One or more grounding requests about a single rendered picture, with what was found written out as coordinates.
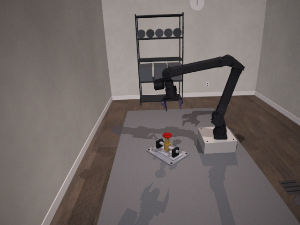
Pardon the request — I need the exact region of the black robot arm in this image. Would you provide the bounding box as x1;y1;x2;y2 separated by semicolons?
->
153;54;245;140

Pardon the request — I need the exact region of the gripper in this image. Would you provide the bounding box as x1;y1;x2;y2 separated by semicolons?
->
161;87;183;111

